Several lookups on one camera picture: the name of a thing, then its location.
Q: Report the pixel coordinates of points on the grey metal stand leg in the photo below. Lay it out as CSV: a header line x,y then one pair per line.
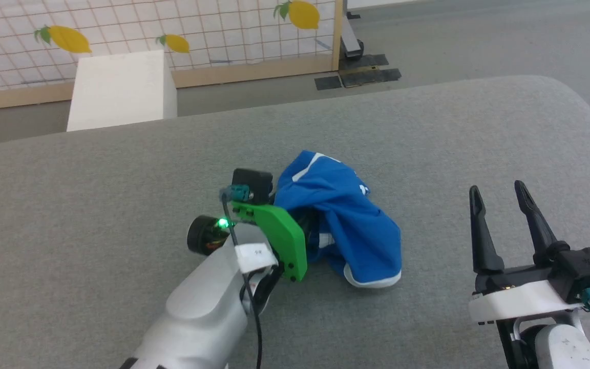
x,y
351,43

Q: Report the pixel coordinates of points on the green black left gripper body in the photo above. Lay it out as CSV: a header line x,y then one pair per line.
x,y
285,241

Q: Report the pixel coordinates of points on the blue garment with white trim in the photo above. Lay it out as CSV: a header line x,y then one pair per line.
x,y
346,215

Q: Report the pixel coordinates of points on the white box pedestal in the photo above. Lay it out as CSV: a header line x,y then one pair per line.
x,y
121,89

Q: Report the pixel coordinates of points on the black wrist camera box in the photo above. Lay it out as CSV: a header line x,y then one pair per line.
x,y
254,184
582,271

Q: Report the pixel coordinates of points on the yellow lemon sticker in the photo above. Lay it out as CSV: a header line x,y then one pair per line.
x,y
69,39
177,43
302,14

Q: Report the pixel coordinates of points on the black floor mat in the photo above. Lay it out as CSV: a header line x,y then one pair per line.
x,y
372,77
328,82
366,60

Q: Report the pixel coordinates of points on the grid partition with wooden frame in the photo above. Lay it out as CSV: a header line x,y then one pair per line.
x,y
223,31

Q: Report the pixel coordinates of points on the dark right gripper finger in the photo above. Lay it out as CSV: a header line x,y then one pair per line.
x,y
538,225
482,241

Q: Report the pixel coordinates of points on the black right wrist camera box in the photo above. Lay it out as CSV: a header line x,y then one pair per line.
x,y
582,271

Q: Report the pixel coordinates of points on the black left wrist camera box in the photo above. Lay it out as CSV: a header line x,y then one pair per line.
x,y
254,184

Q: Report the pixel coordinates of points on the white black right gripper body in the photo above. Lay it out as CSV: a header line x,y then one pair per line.
x,y
520,300

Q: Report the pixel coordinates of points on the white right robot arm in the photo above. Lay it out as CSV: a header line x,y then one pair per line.
x,y
561,343

